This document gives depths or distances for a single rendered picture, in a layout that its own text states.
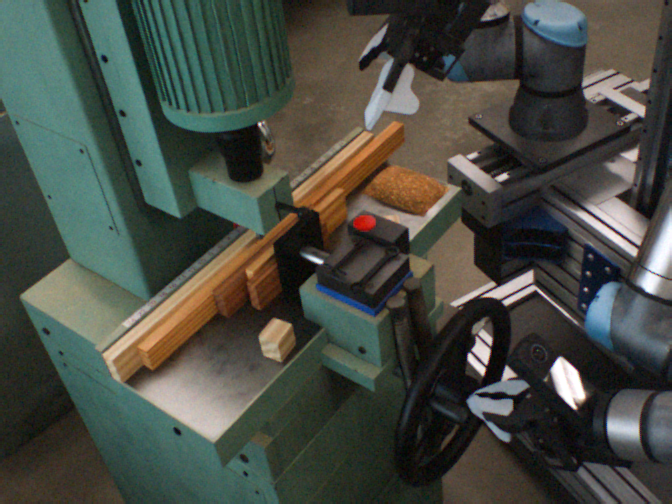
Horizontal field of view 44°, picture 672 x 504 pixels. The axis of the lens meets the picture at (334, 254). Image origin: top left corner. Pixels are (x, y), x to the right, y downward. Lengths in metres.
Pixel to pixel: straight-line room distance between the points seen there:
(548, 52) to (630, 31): 2.25
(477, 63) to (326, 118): 1.77
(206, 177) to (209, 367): 0.27
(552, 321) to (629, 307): 1.14
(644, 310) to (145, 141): 0.68
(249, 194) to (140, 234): 0.25
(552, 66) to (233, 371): 0.81
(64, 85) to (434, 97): 2.30
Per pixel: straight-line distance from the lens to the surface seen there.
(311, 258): 1.19
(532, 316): 2.12
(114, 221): 1.31
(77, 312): 1.46
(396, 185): 1.36
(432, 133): 3.12
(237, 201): 1.17
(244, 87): 1.01
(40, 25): 1.15
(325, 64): 3.63
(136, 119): 1.17
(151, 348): 1.15
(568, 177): 1.70
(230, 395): 1.11
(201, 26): 0.97
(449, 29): 1.07
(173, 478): 1.58
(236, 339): 1.18
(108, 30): 1.11
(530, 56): 1.55
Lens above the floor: 1.75
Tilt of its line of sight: 42 degrees down
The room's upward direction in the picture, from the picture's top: 8 degrees counter-clockwise
